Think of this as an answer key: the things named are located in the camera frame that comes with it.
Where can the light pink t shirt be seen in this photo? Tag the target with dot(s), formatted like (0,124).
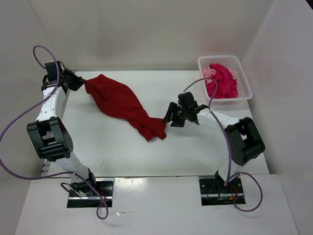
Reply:
(208,73)

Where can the white plastic basket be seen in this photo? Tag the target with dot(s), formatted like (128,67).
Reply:
(233,63)

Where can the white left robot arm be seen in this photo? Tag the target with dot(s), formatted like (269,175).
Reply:
(48,134)

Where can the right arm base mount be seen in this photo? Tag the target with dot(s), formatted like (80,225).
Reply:
(212,195)

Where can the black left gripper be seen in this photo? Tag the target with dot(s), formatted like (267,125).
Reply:
(78,81)

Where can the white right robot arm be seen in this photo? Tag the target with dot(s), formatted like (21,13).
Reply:
(243,140)

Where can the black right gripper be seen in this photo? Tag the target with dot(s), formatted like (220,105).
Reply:
(171,109)

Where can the magenta t shirt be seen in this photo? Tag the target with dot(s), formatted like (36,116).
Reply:
(223,85)

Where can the dark red t shirt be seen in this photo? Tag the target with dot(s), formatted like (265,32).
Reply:
(117,100)

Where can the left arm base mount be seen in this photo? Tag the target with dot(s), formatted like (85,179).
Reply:
(78,199)

